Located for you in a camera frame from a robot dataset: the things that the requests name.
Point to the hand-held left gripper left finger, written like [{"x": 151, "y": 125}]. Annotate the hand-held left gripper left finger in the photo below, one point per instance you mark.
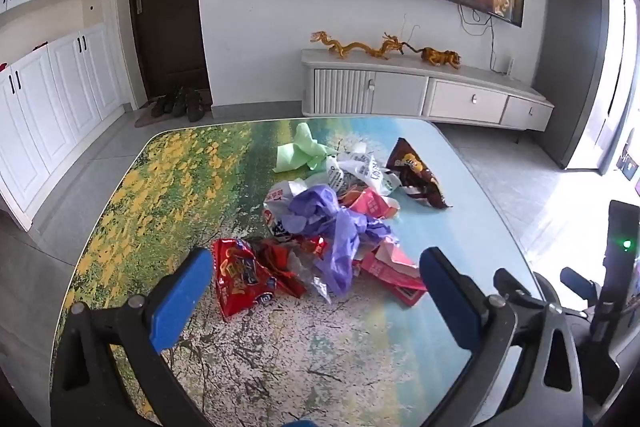
[{"x": 185, "y": 302}]

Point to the white television cabinet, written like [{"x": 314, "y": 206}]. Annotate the white television cabinet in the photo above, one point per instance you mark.
[{"x": 400, "y": 92}]

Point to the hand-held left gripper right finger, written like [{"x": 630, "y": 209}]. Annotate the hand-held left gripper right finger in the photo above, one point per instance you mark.
[{"x": 445, "y": 302}]

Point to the tall grey cabinet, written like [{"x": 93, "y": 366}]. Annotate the tall grey cabinet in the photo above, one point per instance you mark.
[{"x": 570, "y": 57}]

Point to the white power strip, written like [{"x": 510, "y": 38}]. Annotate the white power strip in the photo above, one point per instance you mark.
[{"x": 509, "y": 66}]

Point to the golden dragon figurine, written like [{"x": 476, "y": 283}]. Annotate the golden dragon figurine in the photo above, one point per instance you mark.
[{"x": 360, "y": 47}]

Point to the white base cabinets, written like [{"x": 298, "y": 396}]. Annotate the white base cabinets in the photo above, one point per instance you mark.
[{"x": 55, "y": 107}]

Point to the red and white packet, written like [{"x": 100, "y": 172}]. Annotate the red and white packet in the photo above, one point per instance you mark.
[{"x": 275, "y": 202}]

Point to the white printed plastic bag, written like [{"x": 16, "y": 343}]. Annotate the white printed plastic bag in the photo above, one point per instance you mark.
[{"x": 350, "y": 172}]

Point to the red wrapper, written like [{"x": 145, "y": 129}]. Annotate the red wrapper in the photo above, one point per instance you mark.
[{"x": 280, "y": 262}]

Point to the purple plastic bag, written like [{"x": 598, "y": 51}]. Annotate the purple plastic bag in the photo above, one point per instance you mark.
[{"x": 325, "y": 212}]

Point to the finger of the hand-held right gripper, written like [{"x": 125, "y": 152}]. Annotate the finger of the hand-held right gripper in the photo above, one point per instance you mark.
[
  {"x": 580, "y": 284},
  {"x": 510, "y": 282}
]

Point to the red snack packet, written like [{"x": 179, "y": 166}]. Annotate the red snack packet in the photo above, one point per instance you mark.
[{"x": 240, "y": 277}]

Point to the pink carton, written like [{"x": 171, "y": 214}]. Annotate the pink carton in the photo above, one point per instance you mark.
[{"x": 395, "y": 277}]

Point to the pink wrapper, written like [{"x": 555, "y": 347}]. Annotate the pink wrapper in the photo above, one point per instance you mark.
[{"x": 372, "y": 204}]

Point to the dark brown entrance door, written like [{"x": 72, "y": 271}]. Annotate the dark brown entrance door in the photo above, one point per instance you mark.
[{"x": 167, "y": 7}]

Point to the brown snack wrapper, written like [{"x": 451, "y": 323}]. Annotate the brown snack wrapper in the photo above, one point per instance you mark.
[{"x": 415, "y": 172}]

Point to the clear cellophane wrapper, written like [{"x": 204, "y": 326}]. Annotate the clear cellophane wrapper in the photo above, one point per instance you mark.
[{"x": 312, "y": 284}]

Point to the green crumpled paper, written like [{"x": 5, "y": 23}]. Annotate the green crumpled paper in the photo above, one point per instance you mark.
[{"x": 300, "y": 152}]

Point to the golden tiger figurine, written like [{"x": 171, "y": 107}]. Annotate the golden tiger figurine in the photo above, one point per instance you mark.
[{"x": 440, "y": 56}]

